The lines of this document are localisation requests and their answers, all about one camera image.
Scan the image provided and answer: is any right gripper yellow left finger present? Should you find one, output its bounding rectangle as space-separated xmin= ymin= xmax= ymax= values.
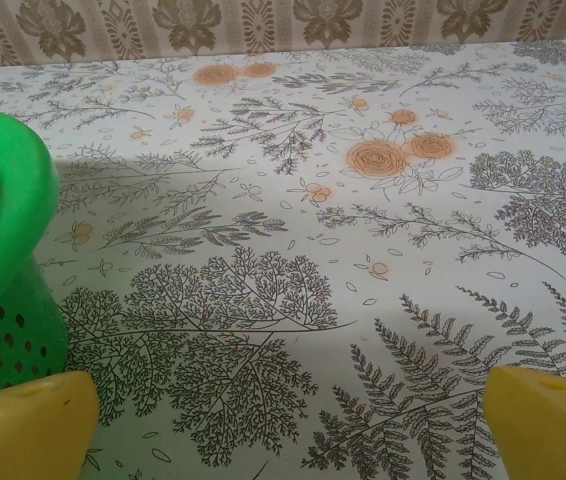
xmin=0 ymin=370 xmax=100 ymax=480

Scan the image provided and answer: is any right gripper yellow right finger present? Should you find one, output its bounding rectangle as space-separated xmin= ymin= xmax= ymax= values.
xmin=482 ymin=366 xmax=566 ymax=480

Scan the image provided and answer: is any green plastic laundry basket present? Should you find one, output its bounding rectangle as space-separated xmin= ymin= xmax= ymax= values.
xmin=0 ymin=103 xmax=70 ymax=401

